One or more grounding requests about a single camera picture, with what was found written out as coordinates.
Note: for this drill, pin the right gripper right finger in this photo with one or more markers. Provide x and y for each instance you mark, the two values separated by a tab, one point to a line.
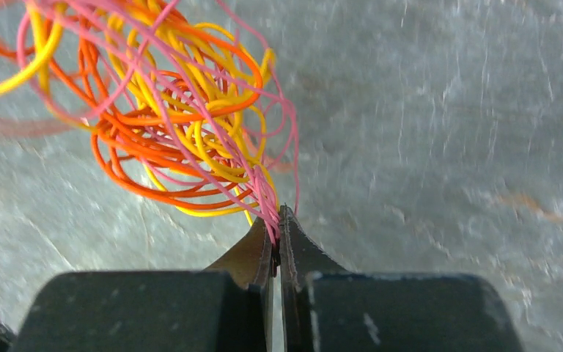
328	308

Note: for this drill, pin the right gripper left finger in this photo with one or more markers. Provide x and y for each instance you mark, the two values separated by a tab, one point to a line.
224	307

